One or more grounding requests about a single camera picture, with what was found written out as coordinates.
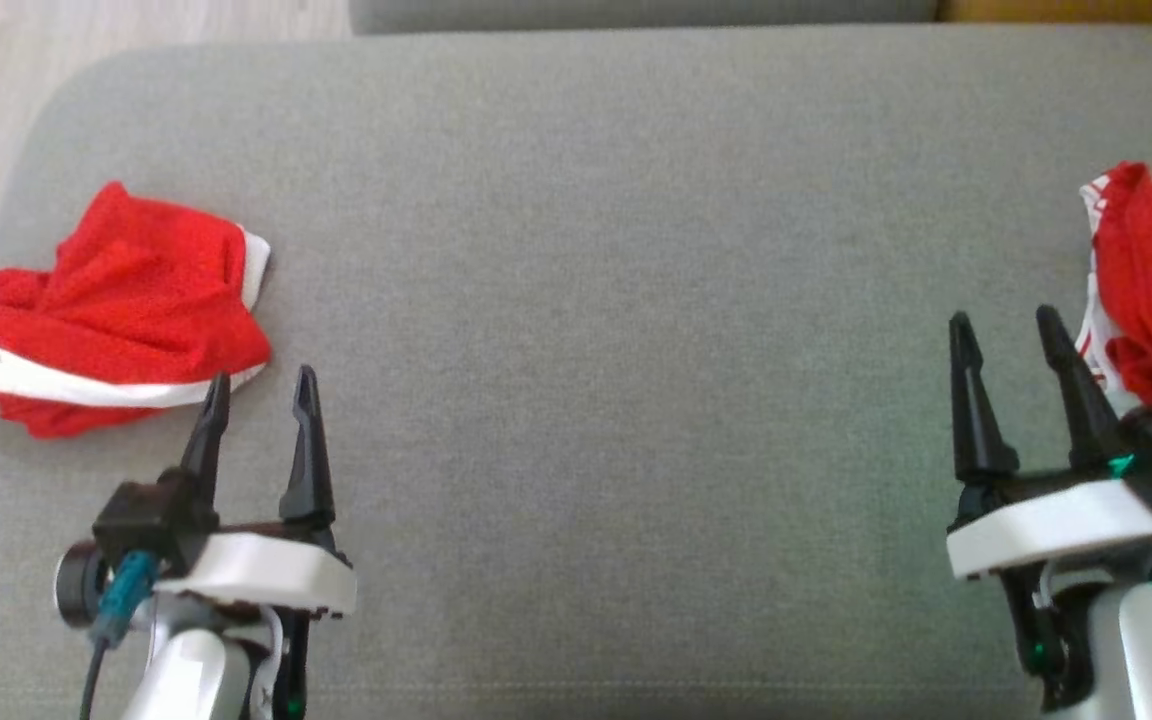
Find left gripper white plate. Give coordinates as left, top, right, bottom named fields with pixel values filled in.
left=151, top=365, right=357, bottom=616

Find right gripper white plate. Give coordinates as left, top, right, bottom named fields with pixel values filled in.
left=946, top=305, right=1152, bottom=581

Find red white-hem shorts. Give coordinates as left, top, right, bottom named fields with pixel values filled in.
left=0, top=180, right=273, bottom=441

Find grey sofa seat cushion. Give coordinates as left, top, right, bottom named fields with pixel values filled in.
left=0, top=25, right=1152, bottom=720

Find yellow sofa cushion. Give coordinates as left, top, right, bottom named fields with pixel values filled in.
left=936, top=0, right=1152, bottom=26

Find grey sofa back cushion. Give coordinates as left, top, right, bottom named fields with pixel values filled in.
left=349, top=0, right=940, bottom=36

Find left blue-plug black cable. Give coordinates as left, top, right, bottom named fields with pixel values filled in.
left=79, top=550, right=160, bottom=720

